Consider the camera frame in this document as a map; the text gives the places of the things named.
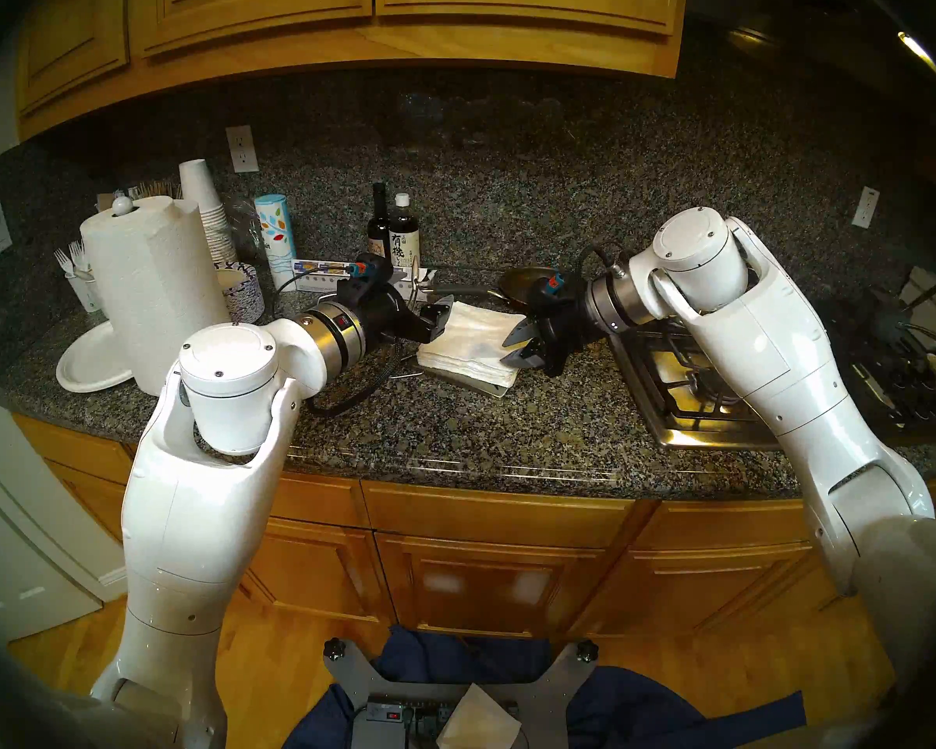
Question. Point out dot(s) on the gray robot base plate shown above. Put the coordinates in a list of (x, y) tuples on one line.
[(554, 701)]

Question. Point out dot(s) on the white cap soy sauce bottle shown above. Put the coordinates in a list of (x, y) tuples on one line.
[(404, 240)]

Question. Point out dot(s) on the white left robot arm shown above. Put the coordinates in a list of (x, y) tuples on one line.
[(195, 505)]

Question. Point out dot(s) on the white utensil cup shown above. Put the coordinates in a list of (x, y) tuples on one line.
[(86, 295)]

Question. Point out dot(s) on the wooden wall cabinet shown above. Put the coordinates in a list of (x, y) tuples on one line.
[(515, 49)]

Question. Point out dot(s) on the range hood light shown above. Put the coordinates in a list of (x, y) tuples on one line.
[(916, 49)]

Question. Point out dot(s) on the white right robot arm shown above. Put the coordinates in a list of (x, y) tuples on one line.
[(780, 349)]

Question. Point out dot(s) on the dark blue cloth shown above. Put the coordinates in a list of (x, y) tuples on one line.
[(655, 708)]

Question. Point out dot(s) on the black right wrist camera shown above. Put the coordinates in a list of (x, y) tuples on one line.
[(552, 283)]

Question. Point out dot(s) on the white foam plate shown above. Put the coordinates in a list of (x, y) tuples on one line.
[(86, 361)]

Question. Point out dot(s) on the white paper towel roll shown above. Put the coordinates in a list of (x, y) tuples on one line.
[(156, 303)]

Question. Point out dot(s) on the white napkin stack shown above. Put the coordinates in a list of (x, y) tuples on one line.
[(468, 342)]

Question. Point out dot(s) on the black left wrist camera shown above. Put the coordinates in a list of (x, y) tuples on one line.
[(373, 270)]

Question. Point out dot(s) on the brown wooden sticks bundle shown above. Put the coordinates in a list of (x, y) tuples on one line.
[(156, 189)]

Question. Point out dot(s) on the gray power box red switch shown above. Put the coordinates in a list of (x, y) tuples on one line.
[(382, 728)]

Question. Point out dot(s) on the steel gas stovetop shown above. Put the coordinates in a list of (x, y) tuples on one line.
[(694, 412)]

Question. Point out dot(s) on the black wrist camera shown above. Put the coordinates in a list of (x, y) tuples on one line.
[(373, 270), (552, 283)]

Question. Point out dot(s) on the long blue white foil box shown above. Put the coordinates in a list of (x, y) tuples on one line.
[(316, 269)]

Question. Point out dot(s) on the black star knob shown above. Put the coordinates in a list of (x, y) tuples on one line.
[(334, 648), (586, 651)]

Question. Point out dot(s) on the paper towel holder knob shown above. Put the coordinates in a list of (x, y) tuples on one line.
[(122, 206)]

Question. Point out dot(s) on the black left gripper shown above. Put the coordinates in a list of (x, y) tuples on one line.
[(382, 314)]

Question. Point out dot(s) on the metal napkin holder tray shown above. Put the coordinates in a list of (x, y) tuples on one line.
[(476, 387)]

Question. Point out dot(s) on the white panel door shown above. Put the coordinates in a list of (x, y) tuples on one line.
[(23, 537)]

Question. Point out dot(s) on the white plastic fork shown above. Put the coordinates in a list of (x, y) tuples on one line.
[(78, 254), (63, 262)]

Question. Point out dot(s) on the white paper cup stack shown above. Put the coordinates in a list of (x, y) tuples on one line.
[(199, 201)]

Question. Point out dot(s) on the patterned paper bowl stack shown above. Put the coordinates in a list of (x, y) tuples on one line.
[(246, 295)]

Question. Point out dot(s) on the slim dark glass bottle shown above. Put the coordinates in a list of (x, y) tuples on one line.
[(377, 232)]

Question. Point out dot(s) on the wooden base cabinet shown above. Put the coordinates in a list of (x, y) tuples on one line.
[(483, 576)]

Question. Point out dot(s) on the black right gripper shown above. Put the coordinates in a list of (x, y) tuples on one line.
[(561, 322)]

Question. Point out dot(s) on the dark small pot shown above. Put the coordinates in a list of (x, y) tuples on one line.
[(889, 322)]

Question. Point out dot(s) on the dark range hood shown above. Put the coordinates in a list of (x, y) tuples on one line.
[(811, 22)]

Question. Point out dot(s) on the leaf print blue canister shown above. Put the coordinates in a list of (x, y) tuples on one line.
[(275, 240)]

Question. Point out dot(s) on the white wall outlet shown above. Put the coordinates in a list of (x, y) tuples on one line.
[(866, 207), (242, 148)]

